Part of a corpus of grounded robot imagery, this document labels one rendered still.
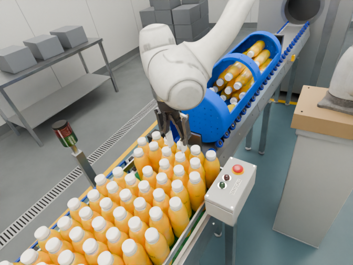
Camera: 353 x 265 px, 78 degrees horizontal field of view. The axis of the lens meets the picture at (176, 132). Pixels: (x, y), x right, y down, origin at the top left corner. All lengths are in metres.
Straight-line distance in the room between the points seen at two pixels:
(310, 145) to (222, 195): 0.64
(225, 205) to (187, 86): 0.41
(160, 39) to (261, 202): 1.71
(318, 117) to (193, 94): 0.76
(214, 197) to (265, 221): 1.27
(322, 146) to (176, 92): 0.92
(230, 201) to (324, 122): 0.59
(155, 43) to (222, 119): 0.50
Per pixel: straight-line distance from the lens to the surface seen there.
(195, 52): 0.48
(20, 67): 3.30
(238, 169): 0.78
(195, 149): 0.89
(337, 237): 2.06
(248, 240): 1.88
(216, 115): 0.96
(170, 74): 0.45
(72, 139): 0.99
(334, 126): 1.14
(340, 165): 1.31
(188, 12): 4.48
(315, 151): 1.26
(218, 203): 0.72
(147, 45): 0.60
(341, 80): 1.16
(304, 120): 1.13
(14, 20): 4.13
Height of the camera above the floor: 1.71
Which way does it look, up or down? 39 degrees down
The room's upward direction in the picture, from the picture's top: 11 degrees counter-clockwise
